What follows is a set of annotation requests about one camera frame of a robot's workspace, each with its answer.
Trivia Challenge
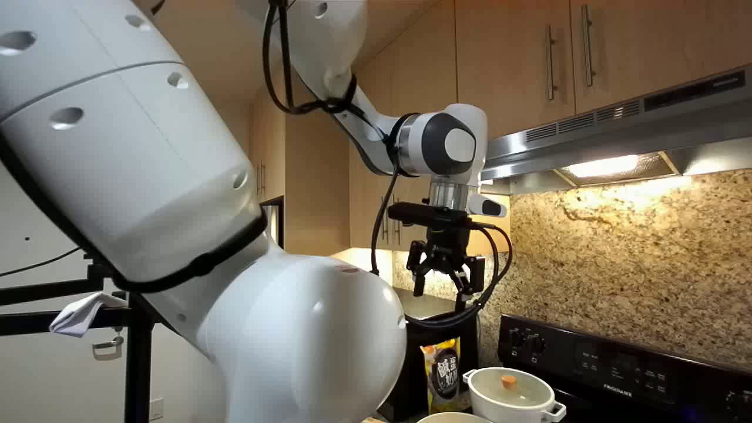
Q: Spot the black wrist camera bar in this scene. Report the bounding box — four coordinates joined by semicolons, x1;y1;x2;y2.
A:
389;198;507;231

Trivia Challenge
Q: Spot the black stove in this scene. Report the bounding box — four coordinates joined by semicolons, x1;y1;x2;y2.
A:
497;316;752;423

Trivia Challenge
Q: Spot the white bowl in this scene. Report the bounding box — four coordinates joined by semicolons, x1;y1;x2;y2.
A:
416;408;488;423

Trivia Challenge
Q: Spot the black camera cable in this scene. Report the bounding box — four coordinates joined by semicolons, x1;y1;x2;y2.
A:
370;112;517;334

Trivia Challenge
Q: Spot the black metal stand frame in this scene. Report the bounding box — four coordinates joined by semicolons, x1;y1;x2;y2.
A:
0;262;157;423

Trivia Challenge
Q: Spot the range hood light panel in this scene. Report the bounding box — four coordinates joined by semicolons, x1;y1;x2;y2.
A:
561;152;669;182

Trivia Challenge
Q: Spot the stainless steel range hood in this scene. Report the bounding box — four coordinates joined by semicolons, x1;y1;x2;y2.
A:
480;65;752;196

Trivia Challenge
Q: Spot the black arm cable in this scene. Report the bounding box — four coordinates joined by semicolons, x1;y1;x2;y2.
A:
259;0;410;151

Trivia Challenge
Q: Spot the steel bar cabinet handle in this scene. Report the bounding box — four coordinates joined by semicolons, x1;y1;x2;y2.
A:
544;22;561;103
580;3;599;90

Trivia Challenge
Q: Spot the white crumpled paper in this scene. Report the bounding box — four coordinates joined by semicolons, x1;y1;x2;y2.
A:
48;291;127;338

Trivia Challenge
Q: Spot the yellow and black snack bag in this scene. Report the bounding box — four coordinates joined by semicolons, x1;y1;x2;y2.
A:
420;337;467;414

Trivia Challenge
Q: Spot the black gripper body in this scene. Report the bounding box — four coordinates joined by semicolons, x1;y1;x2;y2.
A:
413;223;487;273

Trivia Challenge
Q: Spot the white ceramic pot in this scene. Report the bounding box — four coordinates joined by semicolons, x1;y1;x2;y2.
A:
464;365;568;423

